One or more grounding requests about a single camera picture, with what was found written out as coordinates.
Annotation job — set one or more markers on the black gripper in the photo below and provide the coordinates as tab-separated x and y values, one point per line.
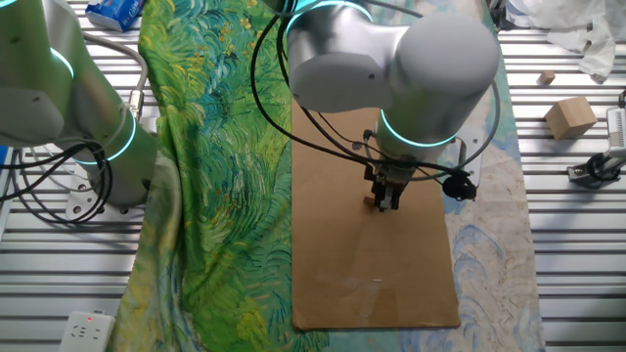
391	176

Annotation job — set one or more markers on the small wooden cube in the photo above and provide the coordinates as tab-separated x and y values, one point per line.
368	201

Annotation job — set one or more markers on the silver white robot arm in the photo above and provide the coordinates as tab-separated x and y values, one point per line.
342	58

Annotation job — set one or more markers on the large wooden block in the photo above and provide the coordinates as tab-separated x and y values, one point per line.
569	117

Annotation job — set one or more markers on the tiny wooden block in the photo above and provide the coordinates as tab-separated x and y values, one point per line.
548	77

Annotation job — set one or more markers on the brown cardboard sheet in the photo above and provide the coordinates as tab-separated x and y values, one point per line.
367	269

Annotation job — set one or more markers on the painted landscape tablecloth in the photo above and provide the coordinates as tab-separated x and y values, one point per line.
220	146

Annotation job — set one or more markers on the white plastic bag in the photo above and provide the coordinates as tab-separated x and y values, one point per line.
562	24

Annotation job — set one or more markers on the white power strip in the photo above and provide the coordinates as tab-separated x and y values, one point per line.
88	332

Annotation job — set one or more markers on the blue tissue pack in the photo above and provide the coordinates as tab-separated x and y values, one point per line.
112	14

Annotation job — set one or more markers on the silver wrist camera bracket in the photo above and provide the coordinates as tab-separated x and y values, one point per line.
472	146

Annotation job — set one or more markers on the aluminium camera mount clamp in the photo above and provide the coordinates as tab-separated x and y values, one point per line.
582	173

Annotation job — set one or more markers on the black camera stand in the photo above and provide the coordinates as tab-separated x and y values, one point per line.
496	14

